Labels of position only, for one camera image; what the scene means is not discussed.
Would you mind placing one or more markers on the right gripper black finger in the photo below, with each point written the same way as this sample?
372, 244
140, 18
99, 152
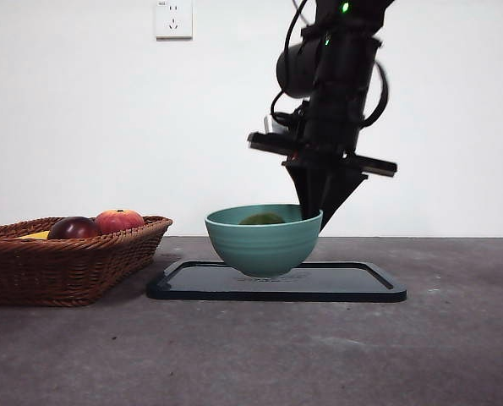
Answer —
340, 190
308, 186

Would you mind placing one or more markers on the green avocado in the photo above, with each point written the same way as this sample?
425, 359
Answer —
261, 219

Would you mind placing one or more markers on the teal ribbed bowl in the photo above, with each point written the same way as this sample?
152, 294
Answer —
264, 249

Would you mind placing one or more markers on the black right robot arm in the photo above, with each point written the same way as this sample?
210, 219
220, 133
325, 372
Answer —
340, 84

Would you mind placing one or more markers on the black rectangular tray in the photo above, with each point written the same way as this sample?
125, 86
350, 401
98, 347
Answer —
352, 287

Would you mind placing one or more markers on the red orange apple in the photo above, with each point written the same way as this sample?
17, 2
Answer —
120, 220

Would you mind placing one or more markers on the dark purple round fruit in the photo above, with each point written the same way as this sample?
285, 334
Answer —
74, 228

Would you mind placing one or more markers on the brown wicker basket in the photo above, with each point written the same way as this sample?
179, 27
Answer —
44, 270

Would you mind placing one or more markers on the yellow fruit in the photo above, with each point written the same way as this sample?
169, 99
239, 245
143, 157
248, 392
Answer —
34, 235

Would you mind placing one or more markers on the right wrist grey camera box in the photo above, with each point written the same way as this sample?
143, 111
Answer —
272, 123

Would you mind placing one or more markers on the white wall socket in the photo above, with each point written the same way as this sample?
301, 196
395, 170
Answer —
174, 21

